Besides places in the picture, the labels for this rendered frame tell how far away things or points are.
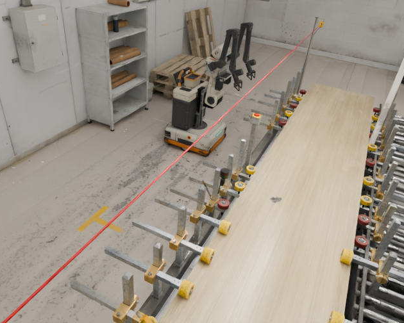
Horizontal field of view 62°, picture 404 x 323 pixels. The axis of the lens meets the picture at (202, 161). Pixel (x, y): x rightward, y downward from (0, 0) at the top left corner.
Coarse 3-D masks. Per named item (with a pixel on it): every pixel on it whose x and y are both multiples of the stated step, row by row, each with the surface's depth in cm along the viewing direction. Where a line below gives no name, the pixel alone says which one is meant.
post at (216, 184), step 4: (220, 168) 225; (216, 172) 226; (220, 172) 226; (216, 176) 227; (216, 180) 229; (220, 180) 232; (216, 184) 231; (216, 188) 232; (212, 192) 236; (216, 192) 234; (212, 196) 237; (216, 196) 236; (212, 212) 245; (212, 216) 247
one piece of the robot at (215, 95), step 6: (210, 60) 390; (216, 60) 391; (216, 72) 401; (210, 78) 409; (210, 84) 413; (210, 90) 412; (216, 90) 411; (222, 90) 427; (210, 96) 416; (216, 96) 412; (210, 102) 419; (216, 102) 416
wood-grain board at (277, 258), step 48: (336, 96) 419; (288, 144) 308; (336, 144) 316; (288, 192) 249; (336, 192) 254; (240, 240) 205; (288, 240) 209; (336, 240) 212; (240, 288) 177; (288, 288) 180; (336, 288) 182
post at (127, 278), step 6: (126, 276) 146; (132, 276) 148; (126, 282) 147; (132, 282) 150; (126, 288) 150; (132, 288) 152; (126, 294) 152; (132, 294) 154; (126, 300) 154; (132, 300) 156
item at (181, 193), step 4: (172, 188) 247; (176, 188) 248; (176, 192) 246; (180, 192) 244; (184, 192) 245; (184, 196) 244; (188, 196) 243; (192, 196) 242; (196, 196) 242; (192, 200) 242; (196, 200) 241; (204, 204) 240; (216, 204) 237; (216, 208) 236
